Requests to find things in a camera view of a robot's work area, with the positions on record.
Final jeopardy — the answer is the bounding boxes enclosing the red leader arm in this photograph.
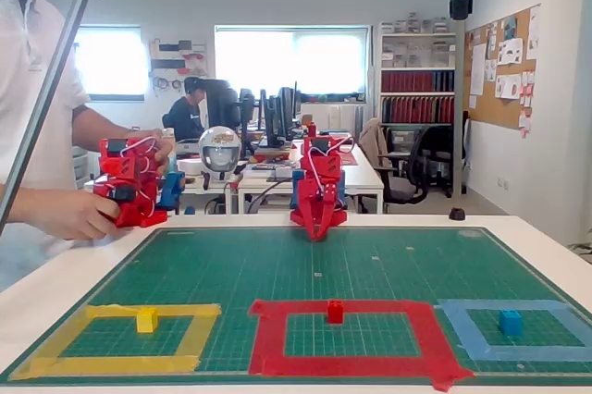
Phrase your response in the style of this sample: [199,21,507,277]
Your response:
[92,137,168,228]

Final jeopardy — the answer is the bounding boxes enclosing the person's left forearm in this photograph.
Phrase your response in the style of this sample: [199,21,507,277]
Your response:
[72,105,142,150]

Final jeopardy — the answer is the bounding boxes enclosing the person's right forearm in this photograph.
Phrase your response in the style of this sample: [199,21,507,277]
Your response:
[0,186,47,228]

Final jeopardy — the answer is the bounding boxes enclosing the red tape square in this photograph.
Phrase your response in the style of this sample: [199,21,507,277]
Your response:
[247,299,475,393]

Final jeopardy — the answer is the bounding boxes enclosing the yellow cube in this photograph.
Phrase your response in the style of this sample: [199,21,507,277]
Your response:
[136,306,160,334]

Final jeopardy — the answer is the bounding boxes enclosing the blue cube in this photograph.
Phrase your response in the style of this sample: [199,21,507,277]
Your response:
[498,309,524,337]

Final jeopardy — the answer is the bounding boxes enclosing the blue tape square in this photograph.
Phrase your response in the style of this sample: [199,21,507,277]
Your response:
[433,299,592,363]

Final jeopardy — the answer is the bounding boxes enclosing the yellow tape square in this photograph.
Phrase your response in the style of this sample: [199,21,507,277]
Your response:
[7,302,222,381]

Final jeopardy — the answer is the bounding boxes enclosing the person's left hand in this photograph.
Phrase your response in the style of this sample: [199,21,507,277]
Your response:
[138,129,175,178]

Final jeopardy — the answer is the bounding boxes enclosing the person's right hand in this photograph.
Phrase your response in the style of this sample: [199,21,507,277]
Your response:
[43,190,121,241]

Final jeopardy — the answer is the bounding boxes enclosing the green cutting mat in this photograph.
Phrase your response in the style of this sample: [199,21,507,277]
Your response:
[2,226,592,387]

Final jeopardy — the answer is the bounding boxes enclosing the chair with beige jacket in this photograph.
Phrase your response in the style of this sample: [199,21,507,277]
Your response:
[358,117,394,168]

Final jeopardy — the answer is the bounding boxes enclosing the black monitor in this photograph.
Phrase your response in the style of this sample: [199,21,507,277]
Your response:
[238,87,258,154]
[258,81,298,148]
[203,79,241,132]

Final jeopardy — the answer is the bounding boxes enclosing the black office chair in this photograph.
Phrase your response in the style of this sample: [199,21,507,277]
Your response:
[378,124,457,205]

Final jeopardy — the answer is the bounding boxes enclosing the white helmet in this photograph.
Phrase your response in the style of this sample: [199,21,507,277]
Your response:
[198,126,241,182]

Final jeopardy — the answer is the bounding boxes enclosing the wide bright window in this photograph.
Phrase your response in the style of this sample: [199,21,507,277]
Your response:
[214,23,371,102]

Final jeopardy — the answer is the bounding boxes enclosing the white bookshelf with binders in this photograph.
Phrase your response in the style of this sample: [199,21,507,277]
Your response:
[377,18,457,129]

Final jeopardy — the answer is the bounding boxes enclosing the seated person dark shirt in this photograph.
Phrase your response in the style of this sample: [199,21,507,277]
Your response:
[161,75,207,143]

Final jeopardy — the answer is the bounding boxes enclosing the water bottle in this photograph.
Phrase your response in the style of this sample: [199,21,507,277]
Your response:
[161,127,179,173]

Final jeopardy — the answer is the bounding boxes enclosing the vertical metal pole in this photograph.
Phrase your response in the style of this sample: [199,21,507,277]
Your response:
[451,0,469,196]

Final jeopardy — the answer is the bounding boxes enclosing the cork notice board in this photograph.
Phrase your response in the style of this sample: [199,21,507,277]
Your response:
[463,3,542,139]

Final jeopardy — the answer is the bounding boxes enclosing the white drawer cabinet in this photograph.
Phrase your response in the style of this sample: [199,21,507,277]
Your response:
[71,146,90,191]

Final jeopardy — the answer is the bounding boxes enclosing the small bright window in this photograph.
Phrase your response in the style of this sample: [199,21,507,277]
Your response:
[73,23,149,103]

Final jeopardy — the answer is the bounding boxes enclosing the black pole clamp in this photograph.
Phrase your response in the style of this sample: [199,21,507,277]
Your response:
[449,0,474,21]

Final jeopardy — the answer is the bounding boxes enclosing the green plant leaves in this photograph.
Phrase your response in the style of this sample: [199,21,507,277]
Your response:
[567,240,592,266]

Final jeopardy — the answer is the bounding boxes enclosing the slanted metal pole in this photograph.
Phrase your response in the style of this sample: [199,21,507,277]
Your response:
[0,0,108,236]

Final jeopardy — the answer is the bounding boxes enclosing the person torso white shirt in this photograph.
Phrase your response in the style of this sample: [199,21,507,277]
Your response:
[0,0,92,291]

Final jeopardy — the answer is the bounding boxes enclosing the white servo cable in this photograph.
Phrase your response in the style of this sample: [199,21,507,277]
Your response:
[117,136,157,217]
[307,136,353,199]

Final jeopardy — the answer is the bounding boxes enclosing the wall tool rack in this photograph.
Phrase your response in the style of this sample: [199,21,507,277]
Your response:
[148,37,209,94]

